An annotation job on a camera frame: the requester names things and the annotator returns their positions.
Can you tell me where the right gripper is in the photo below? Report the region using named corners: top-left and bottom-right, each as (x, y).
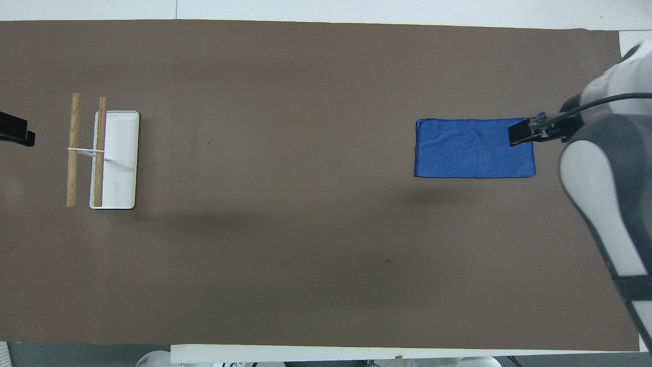
top-left (546, 113), bottom-right (584, 143)

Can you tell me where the blue towel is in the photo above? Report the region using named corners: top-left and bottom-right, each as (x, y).
top-left (414, 118), bottom-right (537, 179)

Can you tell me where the white rack with wooden bars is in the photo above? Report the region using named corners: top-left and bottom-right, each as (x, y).
top-left (66, 93), bottom-right (140, 210)

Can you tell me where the black cable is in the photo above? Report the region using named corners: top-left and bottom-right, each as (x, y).
top-left (559, 92), bottom-right (652, 116)

